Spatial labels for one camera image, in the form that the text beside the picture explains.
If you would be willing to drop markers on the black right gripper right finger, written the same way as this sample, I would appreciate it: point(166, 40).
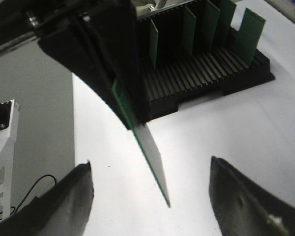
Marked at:
point(243, 208)

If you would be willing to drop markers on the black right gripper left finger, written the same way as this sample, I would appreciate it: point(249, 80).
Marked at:
point(62, 211)

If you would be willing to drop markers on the green perforated circuit board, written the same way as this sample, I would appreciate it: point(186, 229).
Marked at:
point(144, 139)

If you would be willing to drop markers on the black slotted board rack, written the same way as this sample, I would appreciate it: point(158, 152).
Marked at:
point(180, 77)

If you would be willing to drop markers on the green rear-right circuit board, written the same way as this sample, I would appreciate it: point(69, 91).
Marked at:
point(248, 36)

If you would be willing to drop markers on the green rear-left circuit board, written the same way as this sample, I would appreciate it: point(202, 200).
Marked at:
point(189, 26)

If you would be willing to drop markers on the green rearmost circuit board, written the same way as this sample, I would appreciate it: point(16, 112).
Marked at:
point(209, 25)

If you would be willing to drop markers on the green left middle circuit board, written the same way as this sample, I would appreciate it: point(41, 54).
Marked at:
point(153, 43)

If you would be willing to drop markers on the white metal frame stand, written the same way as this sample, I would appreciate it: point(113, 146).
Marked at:
point(9, 120)

